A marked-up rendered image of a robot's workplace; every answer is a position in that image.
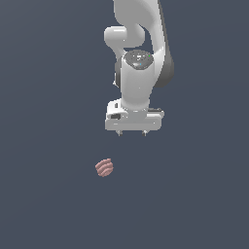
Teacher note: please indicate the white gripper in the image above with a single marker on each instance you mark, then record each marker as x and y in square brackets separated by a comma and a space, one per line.
[133, 120]

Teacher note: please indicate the pink ridged lump object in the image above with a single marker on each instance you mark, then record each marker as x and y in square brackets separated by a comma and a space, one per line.
[104, 167]

